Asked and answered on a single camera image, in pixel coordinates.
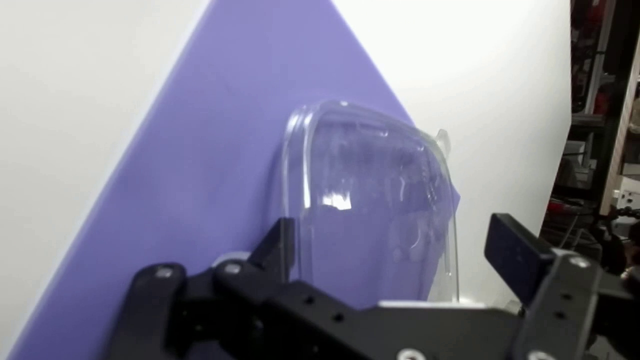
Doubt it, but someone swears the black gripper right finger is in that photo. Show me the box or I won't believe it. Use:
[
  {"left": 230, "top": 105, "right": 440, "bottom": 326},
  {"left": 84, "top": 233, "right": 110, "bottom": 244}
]
[{"left": 485, "top": 213, "right": 640, "bottom": 360}]

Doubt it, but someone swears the purple rectangular mat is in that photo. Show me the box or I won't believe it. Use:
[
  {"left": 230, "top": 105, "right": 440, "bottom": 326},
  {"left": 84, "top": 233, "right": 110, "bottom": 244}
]
[{"left": 6, "top": 0, "right": 465, "bottom": 360}]

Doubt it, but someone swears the clear plastic clamshell container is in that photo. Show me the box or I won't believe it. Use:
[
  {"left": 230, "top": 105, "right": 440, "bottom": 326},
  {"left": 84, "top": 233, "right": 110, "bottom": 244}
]
[{"left": 266, "top": 98, "right": 465, "bottom": 310}]

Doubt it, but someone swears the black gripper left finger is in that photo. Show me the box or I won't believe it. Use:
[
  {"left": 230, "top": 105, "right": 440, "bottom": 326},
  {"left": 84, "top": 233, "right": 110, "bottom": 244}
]
[{"left": 109, "top": 216, "right": 363, "bottom": 360}]

